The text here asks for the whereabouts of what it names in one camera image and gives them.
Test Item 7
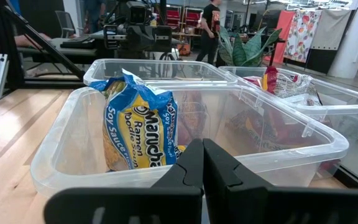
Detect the blue Maruchan ramen packet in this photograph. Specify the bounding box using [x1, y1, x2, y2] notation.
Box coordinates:
[89, 68, 180, 172]
[162, 99, 186, 156]

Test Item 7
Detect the clear plastic bin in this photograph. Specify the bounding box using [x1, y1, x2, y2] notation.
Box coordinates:
[83, 58, 238, 88]
[218, 65, 358, 181]
[30, 83, 350, 198]

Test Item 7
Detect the orange hanging cloth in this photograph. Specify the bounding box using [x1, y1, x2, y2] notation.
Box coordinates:
[264, 10, 297, 65]

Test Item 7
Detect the person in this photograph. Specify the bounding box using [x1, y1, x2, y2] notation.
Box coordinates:
[0, 30, 53, 80]
[83, 0, 108, 34]
[195, 0, 223, 65]

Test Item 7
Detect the red storage rack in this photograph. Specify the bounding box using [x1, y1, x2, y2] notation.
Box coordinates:
[165, 6, 205, 29]

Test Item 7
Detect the orange bucket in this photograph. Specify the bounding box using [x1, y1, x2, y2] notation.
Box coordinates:
[177, 41, 193, 57]

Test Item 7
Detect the grey office chair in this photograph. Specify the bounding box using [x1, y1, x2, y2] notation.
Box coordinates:
[54, 10, 78, 39]

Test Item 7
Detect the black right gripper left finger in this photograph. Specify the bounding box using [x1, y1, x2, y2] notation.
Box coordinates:
[44, 138, 204, 224]

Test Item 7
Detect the floral hanging cloth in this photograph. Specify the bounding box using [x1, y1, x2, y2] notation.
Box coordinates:
[283, 9, 323, 63]

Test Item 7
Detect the grey office desk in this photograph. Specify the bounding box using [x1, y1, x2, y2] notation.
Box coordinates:
[16, 37, 127, 65]

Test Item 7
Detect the grey hanging cloth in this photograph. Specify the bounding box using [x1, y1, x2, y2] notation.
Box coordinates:
[310, 8, 357, 52]

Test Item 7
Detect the white building column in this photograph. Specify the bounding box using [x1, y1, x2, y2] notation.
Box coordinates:
[327, 0, 358, 80]

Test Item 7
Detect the black keyboard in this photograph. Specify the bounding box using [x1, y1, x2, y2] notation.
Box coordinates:
[59, 34, 97, 50]

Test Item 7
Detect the green snake plant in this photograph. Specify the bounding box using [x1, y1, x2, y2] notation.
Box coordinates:
[217, 26, 283, 68]

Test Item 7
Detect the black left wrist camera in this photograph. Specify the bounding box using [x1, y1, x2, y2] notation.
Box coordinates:
[125, 1, 152, 25]

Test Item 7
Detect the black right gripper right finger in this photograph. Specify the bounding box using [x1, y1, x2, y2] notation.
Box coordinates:
[203, 138, 358, 224]

